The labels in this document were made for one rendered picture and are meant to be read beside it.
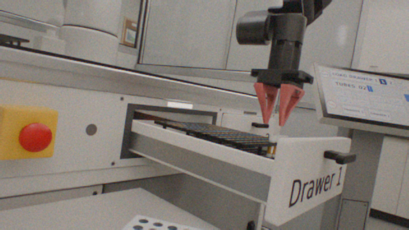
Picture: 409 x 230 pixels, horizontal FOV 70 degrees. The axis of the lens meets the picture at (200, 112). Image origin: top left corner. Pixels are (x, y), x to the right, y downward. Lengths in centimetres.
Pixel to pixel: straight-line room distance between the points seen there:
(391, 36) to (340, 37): 170
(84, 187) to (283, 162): 38
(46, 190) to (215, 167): 29
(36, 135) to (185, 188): 45
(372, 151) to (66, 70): 127
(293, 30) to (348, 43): 173
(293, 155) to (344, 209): 111
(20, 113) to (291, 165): 36
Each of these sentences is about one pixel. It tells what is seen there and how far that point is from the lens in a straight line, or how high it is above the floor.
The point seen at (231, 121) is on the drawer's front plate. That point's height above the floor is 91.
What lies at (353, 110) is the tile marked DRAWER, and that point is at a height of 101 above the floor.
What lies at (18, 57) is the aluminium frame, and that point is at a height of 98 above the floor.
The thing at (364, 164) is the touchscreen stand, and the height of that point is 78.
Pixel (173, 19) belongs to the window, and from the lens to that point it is 68.
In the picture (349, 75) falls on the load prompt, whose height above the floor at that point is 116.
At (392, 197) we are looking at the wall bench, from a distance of 358.
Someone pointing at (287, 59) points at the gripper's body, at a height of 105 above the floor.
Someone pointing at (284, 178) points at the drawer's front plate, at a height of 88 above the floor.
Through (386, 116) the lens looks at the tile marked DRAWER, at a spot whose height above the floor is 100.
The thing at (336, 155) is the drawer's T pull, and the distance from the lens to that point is 49.
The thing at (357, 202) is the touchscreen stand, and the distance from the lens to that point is 150.
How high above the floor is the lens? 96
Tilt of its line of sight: 3 degrees down
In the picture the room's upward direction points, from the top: 9 degrees clockwise
